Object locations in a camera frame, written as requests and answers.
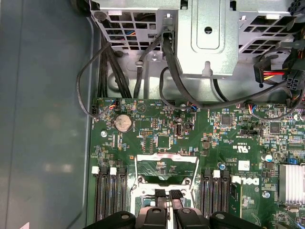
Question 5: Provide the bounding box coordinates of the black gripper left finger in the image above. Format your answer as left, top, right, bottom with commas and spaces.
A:
83, 189, 168, 229

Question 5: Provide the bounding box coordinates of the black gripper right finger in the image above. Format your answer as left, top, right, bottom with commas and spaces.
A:
169, 190, 263, 229

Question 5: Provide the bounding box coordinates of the metal socket cover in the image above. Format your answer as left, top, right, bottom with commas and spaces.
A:
134, 153, 200, 193

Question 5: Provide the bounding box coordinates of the black RAM slot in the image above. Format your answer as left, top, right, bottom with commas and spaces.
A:
201, 167, 212, 219
109, 167, 118, 215
100, 167, 109, 221
117, 167, 129, 213
212, 169, 222, 214
91, 166, 102, 223
221, 167, 232, 213

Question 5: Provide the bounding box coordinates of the green motherboard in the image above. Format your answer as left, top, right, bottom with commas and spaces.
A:
89, 96, 305, 229

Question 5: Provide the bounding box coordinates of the silver internal USB port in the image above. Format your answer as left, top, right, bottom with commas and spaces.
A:
174, 122, 184, 138

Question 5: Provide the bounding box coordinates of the silver coin cell battery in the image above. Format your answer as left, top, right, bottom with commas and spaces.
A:
113, 114, 133, 133

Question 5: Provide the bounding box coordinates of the silver finned chipset heatsink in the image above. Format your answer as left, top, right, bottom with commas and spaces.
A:
278, 163, 305, 206

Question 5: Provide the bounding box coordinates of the black and silver PC case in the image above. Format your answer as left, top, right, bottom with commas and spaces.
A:
0, 0, 305, 229

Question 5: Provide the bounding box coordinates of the black multi-pin connector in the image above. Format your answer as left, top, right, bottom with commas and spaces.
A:
285, 70, 302, 92

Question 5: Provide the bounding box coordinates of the perforated metal drive cage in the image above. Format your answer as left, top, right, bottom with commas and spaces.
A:
90, 0, 298, 58

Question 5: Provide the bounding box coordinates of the thin black wire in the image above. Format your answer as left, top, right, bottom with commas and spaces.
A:
76, 35, 158, 118

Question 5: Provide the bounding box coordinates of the thick black cable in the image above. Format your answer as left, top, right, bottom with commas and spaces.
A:
159, 33, 289, 111

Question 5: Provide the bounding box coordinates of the connector with red yellow wires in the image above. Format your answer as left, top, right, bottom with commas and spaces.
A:
253, 58, 286, 84

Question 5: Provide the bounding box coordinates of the silver bracket with round hole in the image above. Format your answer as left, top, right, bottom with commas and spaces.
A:
176, 0, 240, 77

